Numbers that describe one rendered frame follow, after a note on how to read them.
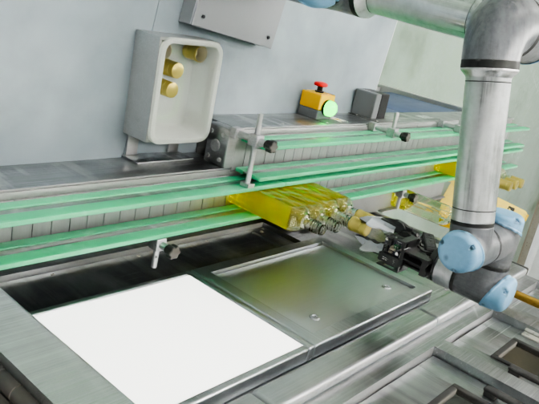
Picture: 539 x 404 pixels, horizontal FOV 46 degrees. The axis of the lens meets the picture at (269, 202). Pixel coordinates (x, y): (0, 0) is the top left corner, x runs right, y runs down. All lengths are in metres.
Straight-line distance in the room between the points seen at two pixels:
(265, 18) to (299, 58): 0.25
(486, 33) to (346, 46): 0.88
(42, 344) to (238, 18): 1.17
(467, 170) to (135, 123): 0.68
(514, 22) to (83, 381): 0.92
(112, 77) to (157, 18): 0.16
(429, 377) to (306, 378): 0.29
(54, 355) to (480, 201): 0.86
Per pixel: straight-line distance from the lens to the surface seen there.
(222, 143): 1.46
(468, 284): 1.31
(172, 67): 1.38
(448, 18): 1.31
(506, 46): 1.13
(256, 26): 1.56
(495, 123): 1.13
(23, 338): 0.44
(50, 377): 0.40
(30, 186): 1.19
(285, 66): 1.75
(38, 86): 1.29
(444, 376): 1.32
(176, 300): 1.24
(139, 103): 1.38
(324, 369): 1.14
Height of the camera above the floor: 1.84
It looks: 35 degrees down
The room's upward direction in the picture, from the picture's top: 115 degrees clockwise
